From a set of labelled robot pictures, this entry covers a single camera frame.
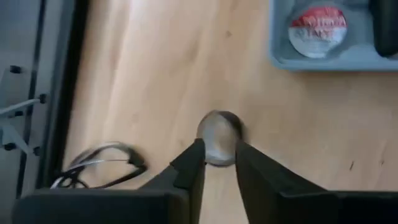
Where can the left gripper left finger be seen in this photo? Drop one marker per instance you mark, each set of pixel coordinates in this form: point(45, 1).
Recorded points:
point(109, 208)

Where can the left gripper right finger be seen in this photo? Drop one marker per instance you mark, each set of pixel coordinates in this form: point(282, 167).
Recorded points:
point(295, 208)

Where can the silver round tape roll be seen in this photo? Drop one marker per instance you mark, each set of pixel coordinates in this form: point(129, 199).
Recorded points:
point(219, 137)

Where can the grey plastic tool case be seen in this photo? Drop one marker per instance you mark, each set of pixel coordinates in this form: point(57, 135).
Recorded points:
point(311, 65)

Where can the black safety glasses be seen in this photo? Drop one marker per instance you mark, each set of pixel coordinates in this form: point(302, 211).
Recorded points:
point(136, 160)

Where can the grey office chair base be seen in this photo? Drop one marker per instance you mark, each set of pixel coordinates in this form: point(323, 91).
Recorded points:
point(21, 105)

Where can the red white tape roll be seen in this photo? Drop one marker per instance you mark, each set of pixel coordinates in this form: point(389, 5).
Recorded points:
point(317, 34)

